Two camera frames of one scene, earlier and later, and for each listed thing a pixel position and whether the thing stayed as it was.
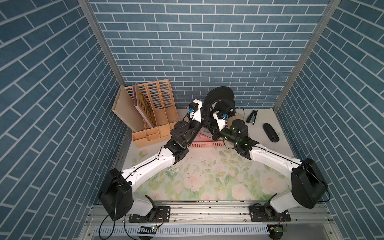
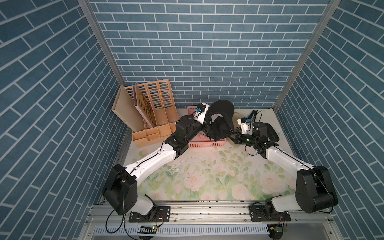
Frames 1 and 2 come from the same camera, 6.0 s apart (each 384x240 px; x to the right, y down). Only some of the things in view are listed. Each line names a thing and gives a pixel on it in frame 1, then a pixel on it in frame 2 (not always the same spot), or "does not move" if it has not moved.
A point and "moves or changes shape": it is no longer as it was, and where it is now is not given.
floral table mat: x=211 y=173 does not move
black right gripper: x=216 y=135 → x=238 y=137
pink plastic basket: x=204 y=139 does not move
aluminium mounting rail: x=317 y=223 does not move
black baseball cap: x=220 y=99 moves or changes shape
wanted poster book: x=144 y=106 does not move
